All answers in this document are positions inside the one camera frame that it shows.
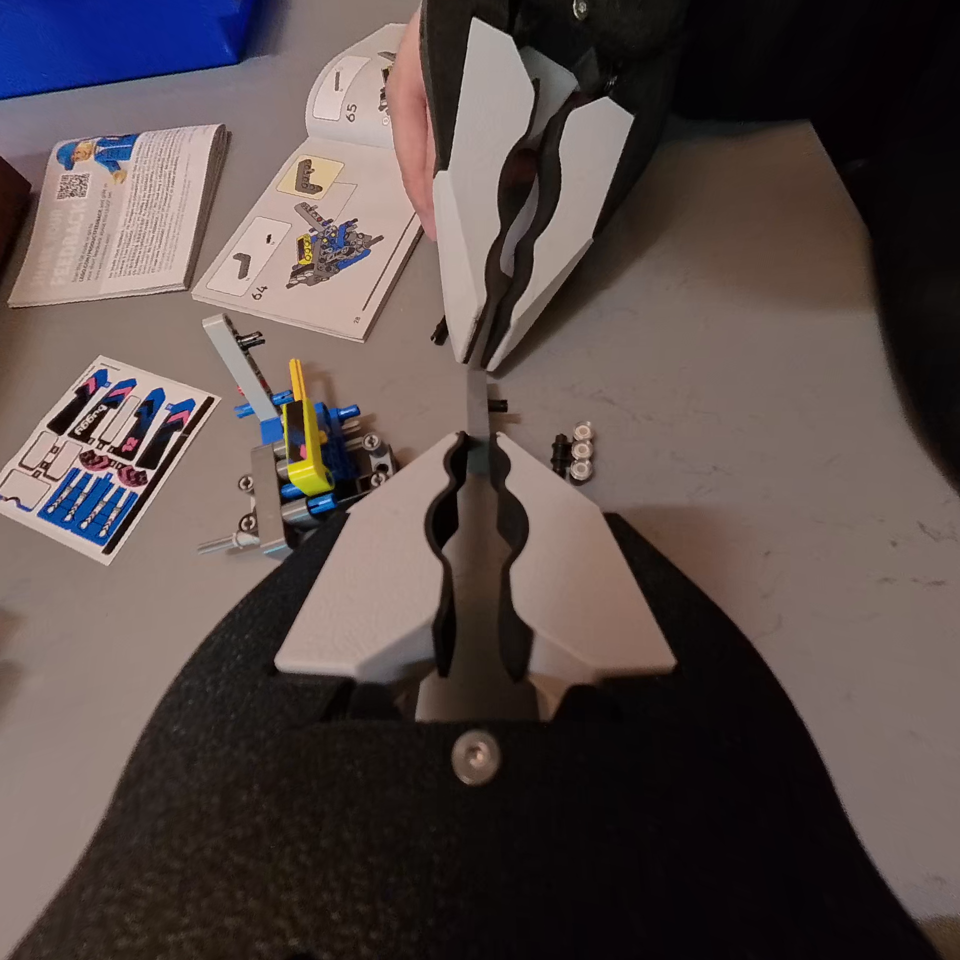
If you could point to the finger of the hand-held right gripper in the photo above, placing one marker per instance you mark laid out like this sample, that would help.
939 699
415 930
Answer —
480 150
581 187

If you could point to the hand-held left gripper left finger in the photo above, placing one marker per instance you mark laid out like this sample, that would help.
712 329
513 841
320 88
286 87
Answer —
360 592

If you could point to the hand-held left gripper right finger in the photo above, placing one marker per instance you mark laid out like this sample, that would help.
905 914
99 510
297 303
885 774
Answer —
592 592

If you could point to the clear round lego stud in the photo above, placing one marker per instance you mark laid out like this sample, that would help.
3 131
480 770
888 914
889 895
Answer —
582 450
583 430
581 471

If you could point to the long black lego pin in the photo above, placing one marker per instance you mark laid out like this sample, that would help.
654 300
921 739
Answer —
561 453

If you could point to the partly built lego model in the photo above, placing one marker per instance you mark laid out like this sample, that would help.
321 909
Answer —
300 457

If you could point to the open lego instruction booklet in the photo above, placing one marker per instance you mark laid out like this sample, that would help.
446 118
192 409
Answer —
322 225

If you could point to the short black lego pin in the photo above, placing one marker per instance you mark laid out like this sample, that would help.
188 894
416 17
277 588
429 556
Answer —
439 330

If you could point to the lego sticker sheet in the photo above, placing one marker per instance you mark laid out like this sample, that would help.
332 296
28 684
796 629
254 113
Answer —
105 457

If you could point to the closed lego booklet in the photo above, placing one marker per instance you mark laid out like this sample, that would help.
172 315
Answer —
127 217

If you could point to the person's right hand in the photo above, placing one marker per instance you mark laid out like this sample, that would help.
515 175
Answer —
411 135

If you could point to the blue box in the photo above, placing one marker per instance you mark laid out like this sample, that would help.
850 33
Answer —
112 37

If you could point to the dark brown wooden object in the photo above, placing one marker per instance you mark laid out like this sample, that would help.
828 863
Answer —
11 210

